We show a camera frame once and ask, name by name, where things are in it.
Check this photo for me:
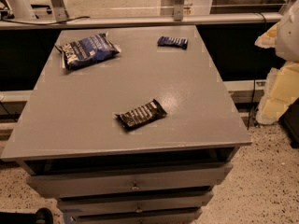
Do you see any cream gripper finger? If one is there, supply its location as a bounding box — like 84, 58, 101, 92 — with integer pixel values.
254, 23, 278, 49
256, 62, 299, 125

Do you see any blue rxbar blueberry bar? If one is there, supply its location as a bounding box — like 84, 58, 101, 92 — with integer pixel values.
157, 36, 188, 49

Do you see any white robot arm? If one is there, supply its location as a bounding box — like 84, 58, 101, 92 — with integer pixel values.
255, 0, 299, 125

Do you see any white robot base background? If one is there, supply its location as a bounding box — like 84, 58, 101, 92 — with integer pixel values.
7, 0, 36, 20

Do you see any black rxbar chocolate bar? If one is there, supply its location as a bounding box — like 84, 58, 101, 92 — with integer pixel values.
116, 99, 167, 131

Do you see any middle grey drawer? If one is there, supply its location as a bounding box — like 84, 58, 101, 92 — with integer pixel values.
58, 189, 213, 217

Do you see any grey drawer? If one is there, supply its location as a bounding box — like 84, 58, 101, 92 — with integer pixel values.
72, 208, 202, 224
58, 189, 213, 217
27, 161, 233, 198

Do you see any bottom grey drawer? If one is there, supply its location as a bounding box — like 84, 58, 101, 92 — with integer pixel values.
72, 208, 202, 224

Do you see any grey drawer cabinet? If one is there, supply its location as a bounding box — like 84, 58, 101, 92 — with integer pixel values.
2, 26, 250, 224

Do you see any blue chip bag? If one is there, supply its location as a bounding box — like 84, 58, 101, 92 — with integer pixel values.
56, 33, 121, 70

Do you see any top grey drawer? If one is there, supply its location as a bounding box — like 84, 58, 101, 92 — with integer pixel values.
27, 161, 233, 198

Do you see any black round object bottom left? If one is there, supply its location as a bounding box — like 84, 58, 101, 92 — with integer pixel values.
0, 207, 53, 224

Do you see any black cable right side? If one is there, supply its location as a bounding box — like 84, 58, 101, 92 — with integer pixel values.
247, 12, 268, 132

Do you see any grey lower side rail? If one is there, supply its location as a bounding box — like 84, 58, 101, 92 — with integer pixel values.
224, 79, 265, 104

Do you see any grey metal post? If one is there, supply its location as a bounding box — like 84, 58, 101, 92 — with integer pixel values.
174, 0, 185, 21

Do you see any grey metal rail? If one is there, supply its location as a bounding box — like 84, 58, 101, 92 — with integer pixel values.
0, 12, 282, 30

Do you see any black cable on rail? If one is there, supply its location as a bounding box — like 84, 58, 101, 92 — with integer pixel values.
0, 15, 92, 26

